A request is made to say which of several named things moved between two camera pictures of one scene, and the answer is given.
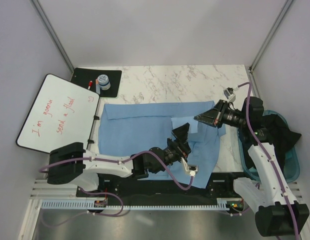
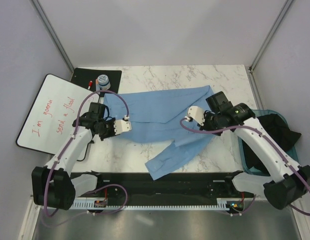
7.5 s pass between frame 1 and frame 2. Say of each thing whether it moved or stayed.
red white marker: stayed
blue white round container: stayed
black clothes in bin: stayed
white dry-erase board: stayed
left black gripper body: moved
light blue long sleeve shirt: moved
